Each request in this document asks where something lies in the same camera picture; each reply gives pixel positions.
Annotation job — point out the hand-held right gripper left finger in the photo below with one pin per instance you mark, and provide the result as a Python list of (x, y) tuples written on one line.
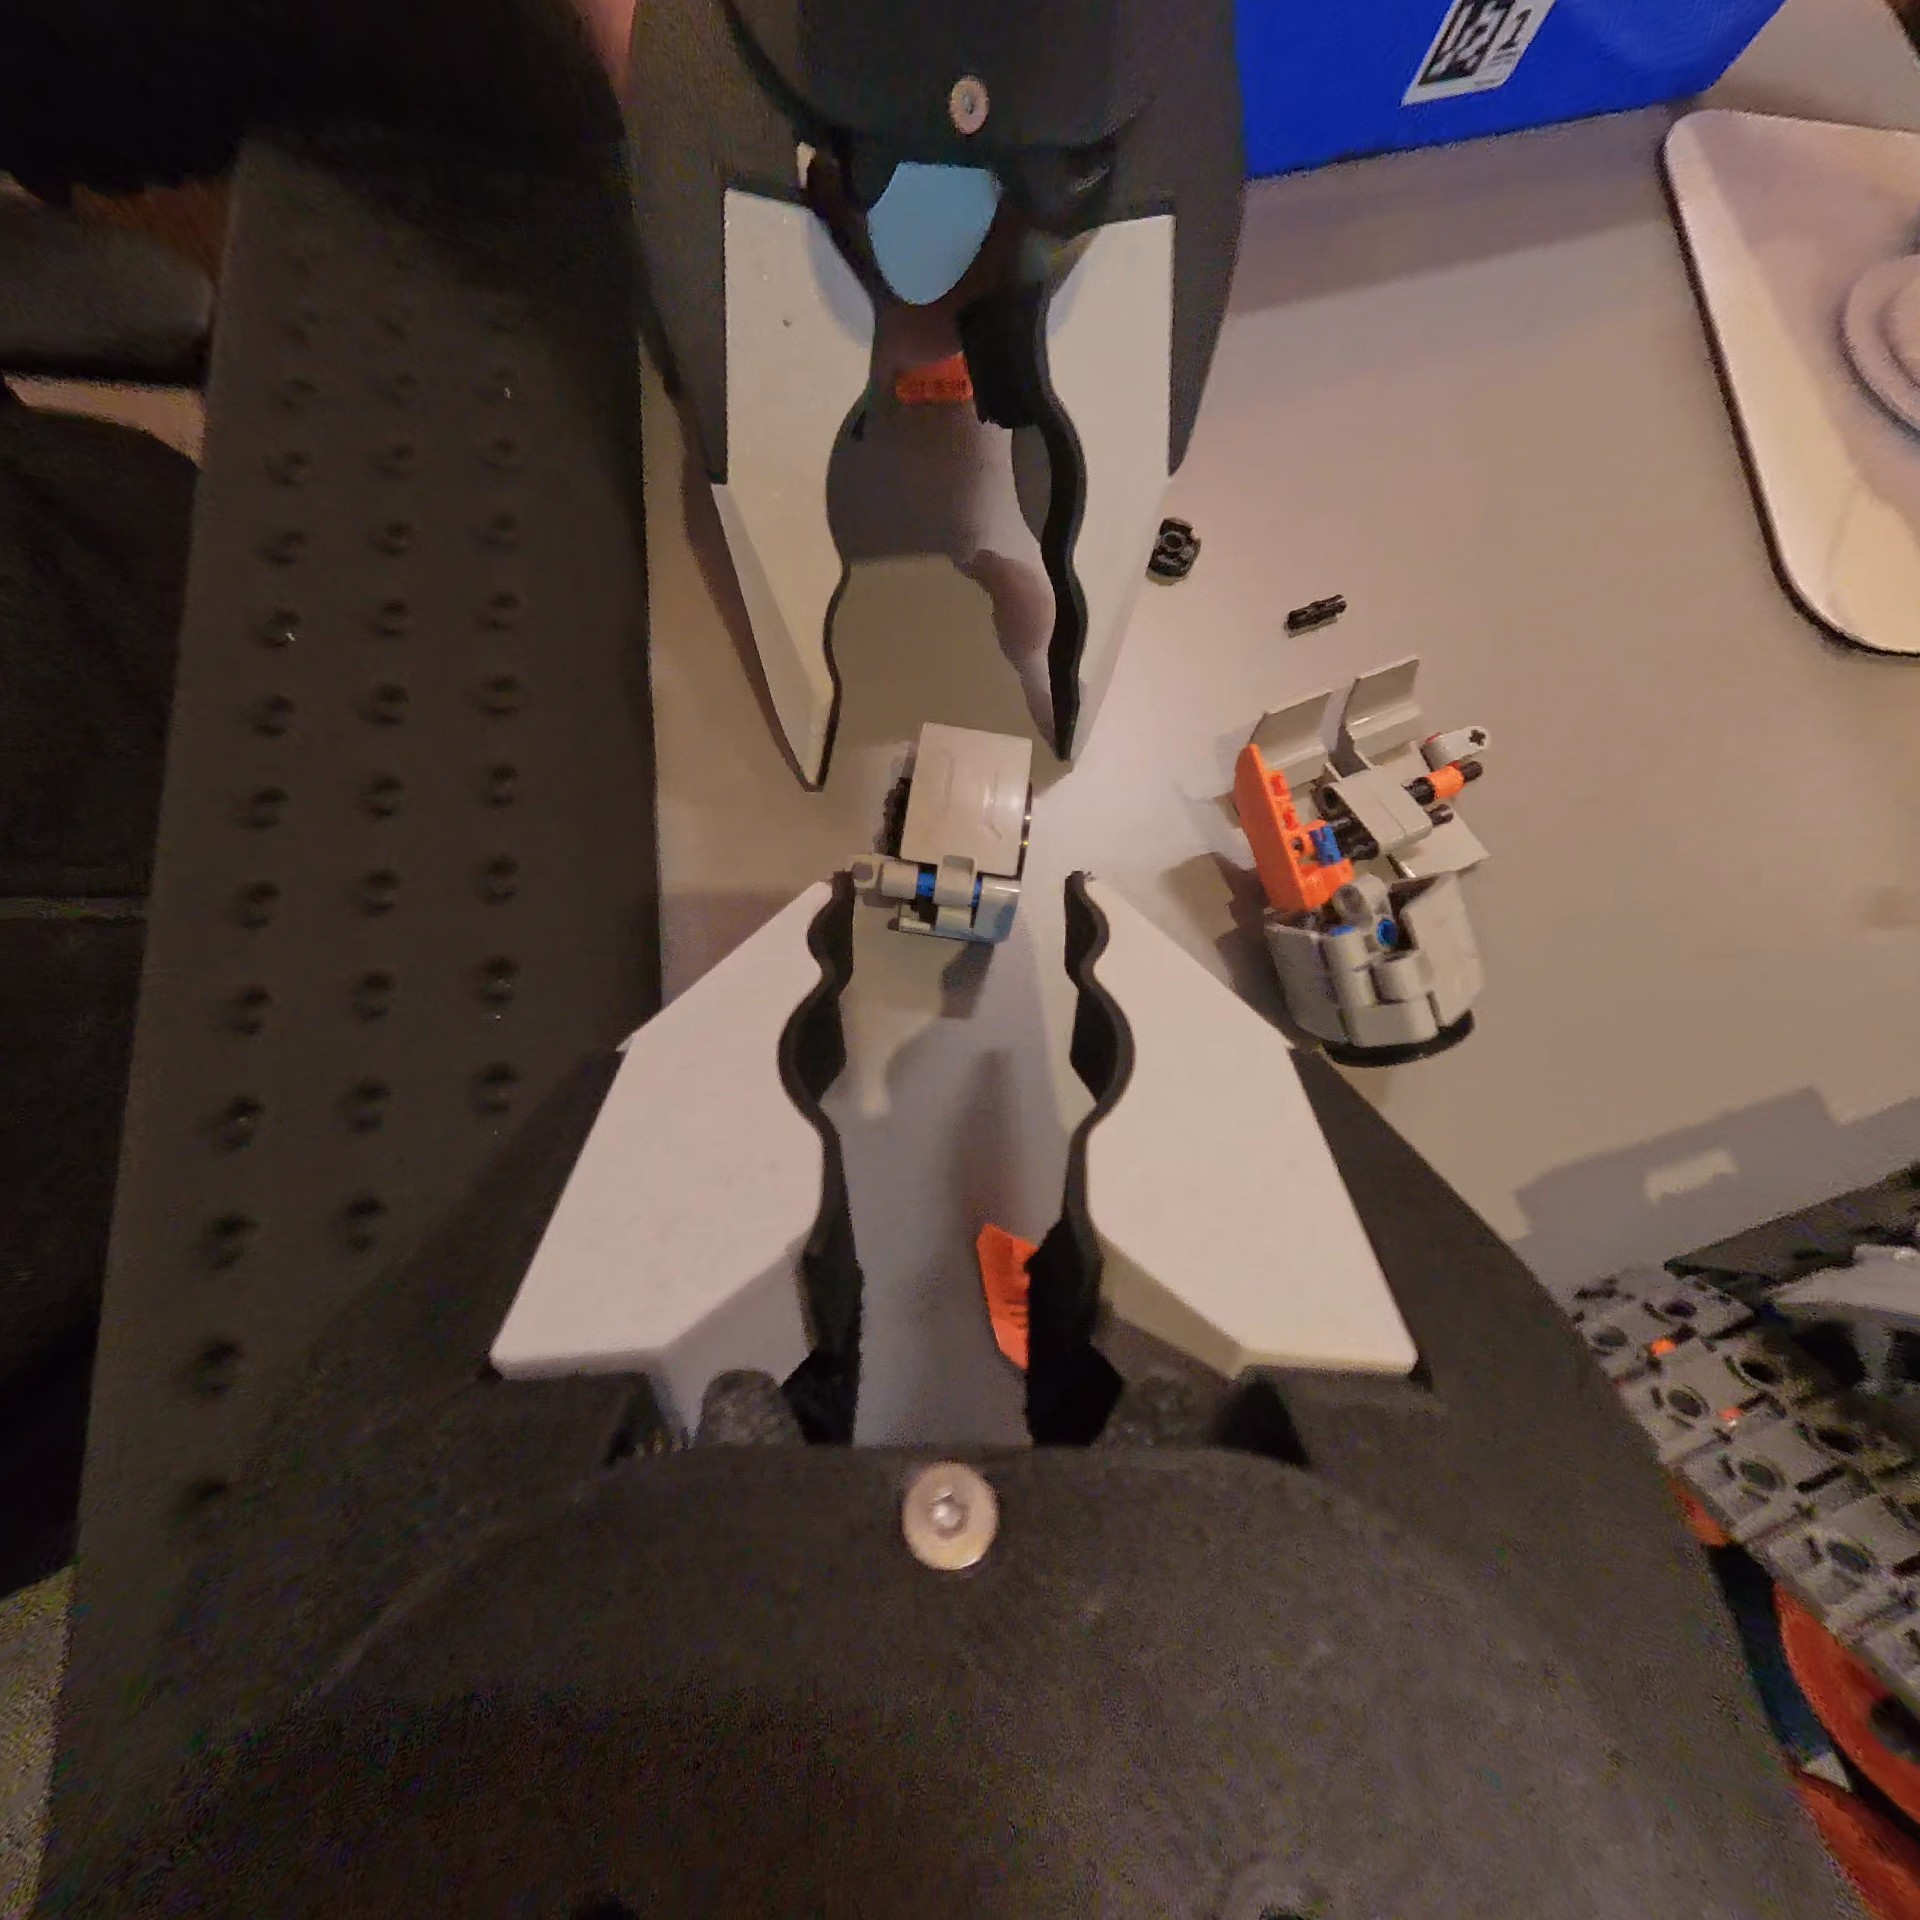
[(676, 1200)]

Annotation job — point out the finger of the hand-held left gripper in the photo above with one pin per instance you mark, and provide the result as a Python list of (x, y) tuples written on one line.
[(781, 451), (1118, 421)]

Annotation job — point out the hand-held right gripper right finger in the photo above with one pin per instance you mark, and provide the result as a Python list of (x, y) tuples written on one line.
[(1231, 1200)]

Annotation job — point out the grey orange brick wheel assembly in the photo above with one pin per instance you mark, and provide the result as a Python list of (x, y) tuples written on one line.
[(1381, 975)]

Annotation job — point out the small grey brick hinge assembly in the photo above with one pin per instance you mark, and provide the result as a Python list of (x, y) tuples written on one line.
[(968, 802)]

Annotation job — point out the black round brick connector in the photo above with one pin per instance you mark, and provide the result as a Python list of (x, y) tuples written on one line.
[(1176, 549)]

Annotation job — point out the small orange brick beam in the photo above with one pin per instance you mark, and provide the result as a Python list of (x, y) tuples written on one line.
[(934, 384)]

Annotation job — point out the orange curved brick piece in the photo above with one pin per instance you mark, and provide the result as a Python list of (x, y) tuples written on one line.
[(1001, 1289)]

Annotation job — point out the small black brick pin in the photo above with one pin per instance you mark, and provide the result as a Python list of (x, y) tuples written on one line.
[(1316, 613)]

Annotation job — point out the blue bin with tag label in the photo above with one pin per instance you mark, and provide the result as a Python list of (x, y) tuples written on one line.
[(1319, 75)]

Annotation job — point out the black dimpled cushion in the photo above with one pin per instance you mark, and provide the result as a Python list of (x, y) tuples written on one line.
[(376, 751)]

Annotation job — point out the grey orange tracked brick robot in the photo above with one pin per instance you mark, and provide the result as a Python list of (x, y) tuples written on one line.
[(1757, 1441)]

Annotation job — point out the white document stand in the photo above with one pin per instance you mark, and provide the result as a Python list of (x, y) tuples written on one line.
[(1785, 375)]

